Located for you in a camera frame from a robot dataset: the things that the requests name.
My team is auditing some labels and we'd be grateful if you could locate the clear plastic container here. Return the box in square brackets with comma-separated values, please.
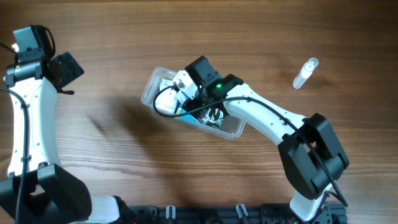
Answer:
[141, 67, 246, 140]

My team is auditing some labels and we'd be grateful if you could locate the blue medicine box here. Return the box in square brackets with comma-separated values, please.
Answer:
[175, 106, 199, 123]

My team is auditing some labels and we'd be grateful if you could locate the white medicine box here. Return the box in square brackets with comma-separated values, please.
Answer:
[155, 78, 180, 113]

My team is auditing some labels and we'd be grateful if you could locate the green round-logo box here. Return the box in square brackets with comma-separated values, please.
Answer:
[206, 108, 224, 129]

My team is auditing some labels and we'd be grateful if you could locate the white Panadol box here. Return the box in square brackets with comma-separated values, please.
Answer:
[175, 90, 209, 124]

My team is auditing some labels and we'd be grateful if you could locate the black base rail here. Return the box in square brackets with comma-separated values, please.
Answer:
[124, 203, 348, 224]

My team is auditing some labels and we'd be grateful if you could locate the clear dropper bottle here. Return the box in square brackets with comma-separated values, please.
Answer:
[292, 58, 318, 90]

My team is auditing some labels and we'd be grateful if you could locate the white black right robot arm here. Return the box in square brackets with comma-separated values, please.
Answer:
[185, 56, 349, 222]

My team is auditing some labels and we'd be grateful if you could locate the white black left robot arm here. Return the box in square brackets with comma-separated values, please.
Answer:
[1, 25, 123, 223]

